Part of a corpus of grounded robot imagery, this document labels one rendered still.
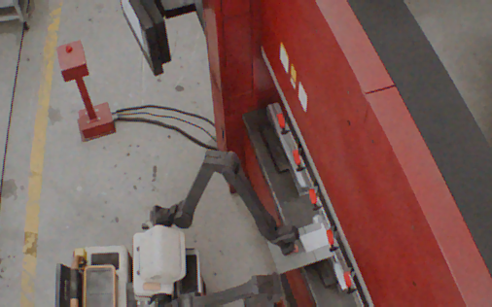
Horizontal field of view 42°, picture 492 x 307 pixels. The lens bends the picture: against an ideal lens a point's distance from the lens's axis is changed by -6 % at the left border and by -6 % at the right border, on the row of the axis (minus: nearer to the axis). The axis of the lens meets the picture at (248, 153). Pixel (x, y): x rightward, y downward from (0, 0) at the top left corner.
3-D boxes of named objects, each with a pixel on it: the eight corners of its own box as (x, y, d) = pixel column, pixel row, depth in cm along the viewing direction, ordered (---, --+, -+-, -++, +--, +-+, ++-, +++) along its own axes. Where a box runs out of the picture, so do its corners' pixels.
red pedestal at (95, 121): (77, 119, 461) (48, 46, 390) (110, 109, 465) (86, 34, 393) (82, 142, 452) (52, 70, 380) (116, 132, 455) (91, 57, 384)
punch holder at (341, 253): (332, 244, 286) (335, 228, 272) (350, 238, 287) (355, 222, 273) (344, 275, 279) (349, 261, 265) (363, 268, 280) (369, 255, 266)
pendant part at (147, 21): (123, 17, 344) (112, -30, 313) (144, 10, 347) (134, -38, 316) (154, 78, 324) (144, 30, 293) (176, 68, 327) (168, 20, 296)
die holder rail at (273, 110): (266, 115, 355) (266, 105, 347) (277, 112, 356) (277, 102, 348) (299, 195, 331) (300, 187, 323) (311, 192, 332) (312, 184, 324)
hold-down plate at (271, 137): (260, 125, 352) (260, 122, 350) (269, 122, 353) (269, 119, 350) (279, 174, 338) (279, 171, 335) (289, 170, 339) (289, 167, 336)
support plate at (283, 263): (265, 239, 308) (265, 238, 307) (319, 222, 312) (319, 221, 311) (278, 274, 299) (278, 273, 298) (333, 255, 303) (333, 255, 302)
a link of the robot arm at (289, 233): (263, 218, 288) (261, 232, 282) (288, 211, 283) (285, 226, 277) (277, 234, 294) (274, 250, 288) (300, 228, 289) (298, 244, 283)
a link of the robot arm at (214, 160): (208, 140, 263) (202, 157, 256) (240, 153, 265) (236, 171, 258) (176, 208, 294) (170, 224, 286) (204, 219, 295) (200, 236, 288)
